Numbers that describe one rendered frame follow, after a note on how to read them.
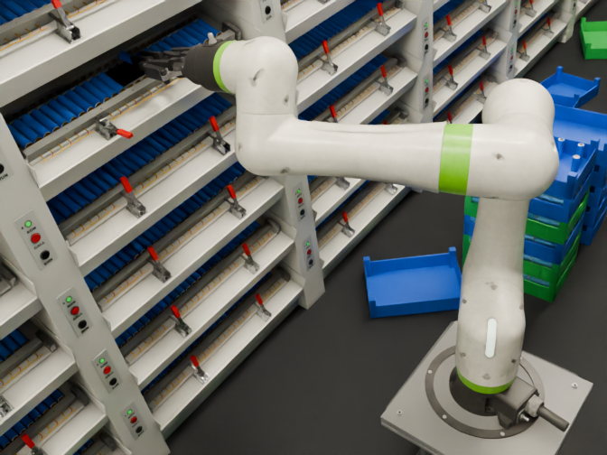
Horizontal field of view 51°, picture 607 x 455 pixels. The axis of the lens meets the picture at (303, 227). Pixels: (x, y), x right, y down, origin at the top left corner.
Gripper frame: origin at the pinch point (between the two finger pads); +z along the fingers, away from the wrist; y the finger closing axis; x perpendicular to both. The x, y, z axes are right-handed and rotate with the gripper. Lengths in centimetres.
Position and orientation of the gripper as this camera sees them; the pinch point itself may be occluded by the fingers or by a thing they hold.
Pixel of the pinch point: (148, 60)
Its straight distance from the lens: 139.4
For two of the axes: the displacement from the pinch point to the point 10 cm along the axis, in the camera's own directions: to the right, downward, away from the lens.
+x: 2.5, 8.0, 5.5
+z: -7.4, -2.1, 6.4
